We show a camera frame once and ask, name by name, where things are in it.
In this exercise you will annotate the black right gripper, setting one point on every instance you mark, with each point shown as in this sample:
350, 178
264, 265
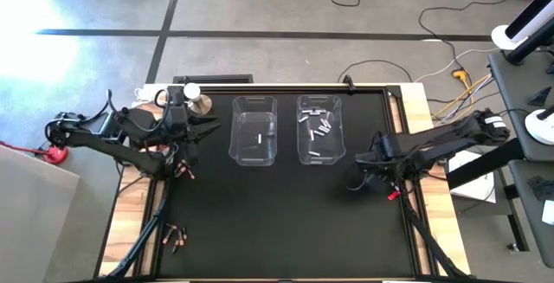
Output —
389, 166

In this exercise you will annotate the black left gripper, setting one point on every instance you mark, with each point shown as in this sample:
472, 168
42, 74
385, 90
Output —
182, 130

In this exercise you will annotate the clear plastic bin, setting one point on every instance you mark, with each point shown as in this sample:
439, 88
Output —
333, 156
253, 155

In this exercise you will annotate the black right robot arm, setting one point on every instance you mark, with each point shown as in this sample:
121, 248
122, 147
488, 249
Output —
441, 142

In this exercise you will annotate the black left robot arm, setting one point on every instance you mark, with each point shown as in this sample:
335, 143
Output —
130, 157

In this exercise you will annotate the silver round weight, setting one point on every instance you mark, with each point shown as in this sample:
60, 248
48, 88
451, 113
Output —
200, 104

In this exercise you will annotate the red tag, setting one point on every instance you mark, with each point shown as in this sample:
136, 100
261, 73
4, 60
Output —
394, 195

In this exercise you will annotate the dark table mat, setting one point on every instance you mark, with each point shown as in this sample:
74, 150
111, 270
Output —
242, 196

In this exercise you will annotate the black clamp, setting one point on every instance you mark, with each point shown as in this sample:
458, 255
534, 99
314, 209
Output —
349, 83

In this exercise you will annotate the black diagonal strut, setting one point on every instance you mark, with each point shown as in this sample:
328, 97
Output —
145, 235
433, 244

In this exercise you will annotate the white box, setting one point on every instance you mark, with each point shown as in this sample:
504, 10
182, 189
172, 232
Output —
474, 185

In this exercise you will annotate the black support beam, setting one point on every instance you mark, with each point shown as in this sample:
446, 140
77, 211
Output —
485, 164

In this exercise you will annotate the red round base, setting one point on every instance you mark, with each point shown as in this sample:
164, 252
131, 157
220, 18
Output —
56, 155

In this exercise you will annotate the grey desk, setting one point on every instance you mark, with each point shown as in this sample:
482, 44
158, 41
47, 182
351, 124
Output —
510, 92
530, 231

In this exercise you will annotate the white round stand base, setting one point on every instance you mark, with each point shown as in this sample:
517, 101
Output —
501, 37
539, 129

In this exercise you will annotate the white paper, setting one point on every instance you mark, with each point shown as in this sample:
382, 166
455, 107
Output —
548, 212

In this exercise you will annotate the grey board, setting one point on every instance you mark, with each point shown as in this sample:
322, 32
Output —
34, 222

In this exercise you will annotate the white and black panel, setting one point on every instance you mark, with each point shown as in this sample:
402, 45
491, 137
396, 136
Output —
541, 12

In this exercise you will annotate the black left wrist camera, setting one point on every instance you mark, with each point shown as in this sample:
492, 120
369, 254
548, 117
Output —
176, 106

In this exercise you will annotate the black metal table frame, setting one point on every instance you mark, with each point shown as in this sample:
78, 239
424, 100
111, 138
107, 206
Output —
259, 88

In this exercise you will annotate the black triangular bracket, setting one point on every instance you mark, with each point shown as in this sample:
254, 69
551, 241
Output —
538, 98

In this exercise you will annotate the black stand post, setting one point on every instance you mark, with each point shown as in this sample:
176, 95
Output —
530, 46

